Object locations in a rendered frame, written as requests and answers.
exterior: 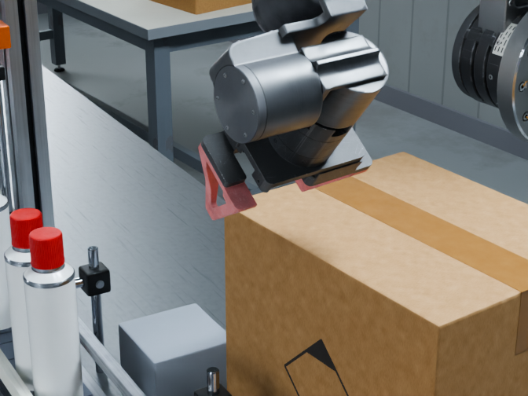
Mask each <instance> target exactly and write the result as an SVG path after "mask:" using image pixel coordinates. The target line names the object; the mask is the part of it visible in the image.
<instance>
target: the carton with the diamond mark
mask: <svg viewBox="0 0 528 396"><path fill-rule="evenodd" d="M253 197H254V199H255V202H256V203H257V206H256V207H253V208H251V209H248V210H246V211H241V212H239V213H236V214H231V215H229V216H226V217H224V222H225V324H226V376H227V391H228V392H229V393H230V394H231V395H232V396H528V204H526V203H523V202H521V201H519V200H516V199H514V198H511V197H510V196H506V195H504V194H502V193H500V192H497V191H495V190H493V189H490V188H488V187H485V186H484V185H480V184H479V183H477V182H474V181H472V180H469V179H467V178H464V177H462V176H460V175H458V174H454V173H453V172H451V171H448V170H446V169H443V168H441V167H438V166H436V165H434V164H432V163H429V162H427V161H425V160H422V159H420V158H417V157H415V156H412V155H410V154H408V153H406V152H400V153H396V154H394V155H391V156H386V157H383V158H380V159H375V160H373V161H372V165H371V166H370V168H369V169H368V170H367V171H366V172H364V173H360V174H356V175H354V176H351V177H348V178H344V179H342V180H339V181H334V182H332V183H329V184H327V185H323V186H320V187H317V188H315V189H310V190H307V191H305V192H301V190H300V189H299V187H298V186H297V184H296V183H294V184H290V185H286V186H283V187H280V188H277V189H272V190H270V191H269V192H261V193H259V194H255V195H253Z"/></svg>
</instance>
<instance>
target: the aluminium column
mask: <svg viewBox="0 0 528 396"><path fill-rule="evenodd" d="M0 20H1V21H3V22H4V23H5V24H7V25H9V30H10V39H11V48H9V49H0V60H1V65H2V66H3V67H4V68H5V80H2V85H3V93H4V102H5V117H6V126H7V134H8V142H9V158H10V167H11V175H12V184H13V200H14V208H15V210H18V209H21V208H35V209H38V210H40V211H41V212H42V224H43V227H54V228H55V224H54V213H53V194H52V185H51V174H50V156H49V146H48V136H47V125H46V106H45V97H44V87H43V77H42V58H41V48H40V38H39V19H38V9H37V0H0Z"/></svg>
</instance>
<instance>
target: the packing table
mask: <svg viewBox="0 0 528 396"><path fill-rule="evenodd" d="M37 2H40V3H42V4H44V5H46V6H47V10H48V21H49V29H46V30H41V31H39V38H40V41H42V40H47V39H49V40H50V51H51V61H52V64H55V65H57V66H58V68H54V71H55V72H63V71H64V68H61V64H66V59H65V48H64V26H63V15H62V13H64V14H67V15H69V16H70V17H73V18H75V19H77V20H80V21H82V22H84V23H86V24H89V25H91V26H93V27H95V28H97V29H100V30H102V31H104V32H106V33H109V34H110V35H113V36H115V37H117V38H119V39H122V40H124V41H126V42H128V43H130V44H133V45H135V46H137V47H139V48H142V49H143V50H145V63H146V81H147V100H148V126H146V125H144V124H143V123H140V122H138V121H137V120H136V119H133V118H131V117H129V116H128V115H126V114H124V113H122V112H121V111H119V110H117V109H115V108H113V107H112V106H110V105H108V104H105V103H104V102H103V101H100V100H98V99H97V98H95V97H93V96H91V95H89V94H88V93H86V92H84V91H82V90H80V89H79V88H77V87H75V86H73V85H72V84H70V83H68V82H66V83H67V84H68V85H69V86H71V87H72V88H74V89H75V90H77V91H78V92H80V93H81V94H82V95H83V96H84V97H86V98H87V99H89V100H90V101H92V102H93V103H94V104H95V105H96V106H98V107H99V108H101V109H102V110H103V111H105V112H106V113H108V114H109V115H110V116H111V117H113V118H114V119H116V120H117V121H118V122H120V123H121V124H123V125H124V126H125V127H126V128H127V129H129V130H130V131H132V132H133V133H134V134H136V135H137V136H138V137H139V138H141V139H143V140H144V141H147V142H148V143H149V144H150V145H151V146H152V147H153V148H154V149H156V150H157V151H158V152H160V153H161V154H163V155H164V156H166V157H167V158H168V159H169V160H170V161H172V162H174V158H176V159H177V160H180V161H182V162H183V163H185V164H187V165H188V166H190V167H192V168H193V169H195V170H197V171H199V172H200V173H202V174H204V170H203V167H202V163H201V159H200V155H199V154H197V153H195V152H193V151H191V150H190V149H188V148H186V147H184V146H183V145H180V144H178V143H177V142H175V141H173V128H172V105H171V59H170V52H174V51H179V50H186V49H190V48H195V47H199V46H206V45H211V44H215V43H220V42H228V41H232V40H236V39H244V38H248V37H252V36H256V35H262V34H265V33H264V32H263V31H262V29H261V28H260V27H259V25H258V24H257V22H256V20H255V17H254V14H253V10H252V3H250V4H246V5H239V6H235V7H231V8H227V9H220V10H216V11H213V12H209V13H202V14H198V15H195V14H192V13H188V12H185V11H182V10H180V9H175V8H172V7H170V6H167V5H162V4H159V3H157V2H152V1H149V0H37ZM345 31H350V32H353V33H356V34H359V17H358V18H357V19H356V20H355V21H354V22H353V23H352V24H351V25H350V26H349V27H348V28H347V29H346V30H345ZM62 80H63V79H62ZM63 81H64V80H63ZM244 182H245V184H246V185H247V187H248V189H249V190H250V192H251V194H252V196H253V195H255V194H259V193H264V192H263V191H261V190H260V189H259V187H257V186H255V185H253V184H251V183H250V182H248V181H246V180H245V181H244Z"/></svg>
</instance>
